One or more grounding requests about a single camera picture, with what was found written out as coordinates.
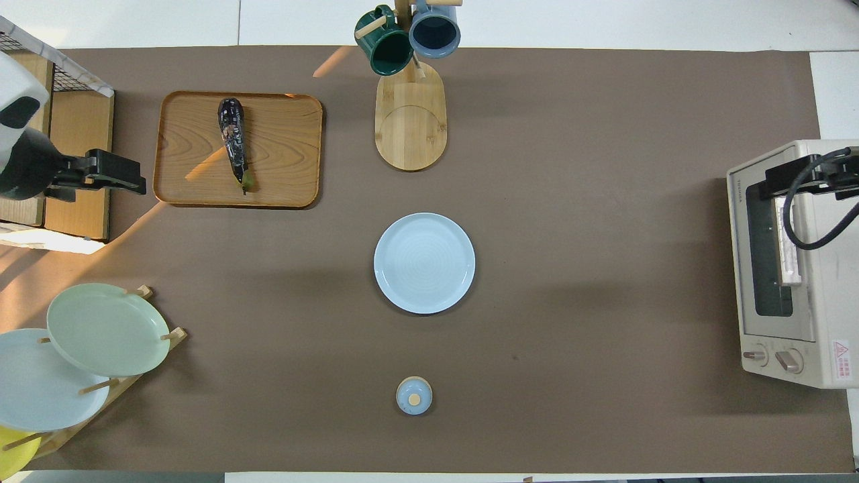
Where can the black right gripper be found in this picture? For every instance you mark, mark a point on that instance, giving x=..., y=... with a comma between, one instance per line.
x=802, y=178

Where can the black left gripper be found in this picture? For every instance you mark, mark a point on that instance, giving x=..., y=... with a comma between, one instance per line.
x=107, y=168

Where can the glass oven door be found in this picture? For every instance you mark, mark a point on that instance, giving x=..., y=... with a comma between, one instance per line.
x=768, y=268

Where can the dark purple eggplant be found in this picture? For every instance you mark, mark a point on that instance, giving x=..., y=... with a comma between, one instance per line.
x=233, y=134

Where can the light blue ridged plate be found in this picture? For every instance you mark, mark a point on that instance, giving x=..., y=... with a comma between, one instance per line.
x=424, y=263

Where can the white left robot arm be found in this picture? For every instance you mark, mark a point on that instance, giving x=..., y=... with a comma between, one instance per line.
x=17, y=100

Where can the beige toaster oven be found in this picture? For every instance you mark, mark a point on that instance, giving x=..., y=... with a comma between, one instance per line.
x=832, y=282

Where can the wooden step shelf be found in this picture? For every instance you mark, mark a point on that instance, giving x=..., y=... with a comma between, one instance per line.
x=80, y=134

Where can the rectangular wooden tray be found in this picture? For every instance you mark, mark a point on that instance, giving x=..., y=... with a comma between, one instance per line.
x=282, y=154

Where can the pale green plate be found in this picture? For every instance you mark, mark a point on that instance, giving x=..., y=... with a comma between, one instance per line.
x=107, y=329

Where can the wooden plate rack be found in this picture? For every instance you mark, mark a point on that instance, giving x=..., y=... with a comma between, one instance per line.
x=178, y=335

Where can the brown table mat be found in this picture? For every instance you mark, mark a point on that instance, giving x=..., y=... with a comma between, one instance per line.
x=570, y=201

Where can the large pale blue plate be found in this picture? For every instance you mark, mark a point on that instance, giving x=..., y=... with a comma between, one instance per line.
x=40, y=389

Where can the wooden mug tree stand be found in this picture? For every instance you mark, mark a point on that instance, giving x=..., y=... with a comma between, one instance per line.
x=411, y=127

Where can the dark green mug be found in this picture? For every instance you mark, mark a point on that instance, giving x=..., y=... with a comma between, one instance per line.
x=386, y=47

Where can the yellow plate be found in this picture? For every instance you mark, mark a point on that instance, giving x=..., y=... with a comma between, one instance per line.
x=13, y=453

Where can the blue mug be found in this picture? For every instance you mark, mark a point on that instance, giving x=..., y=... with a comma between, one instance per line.
x=435, y=32

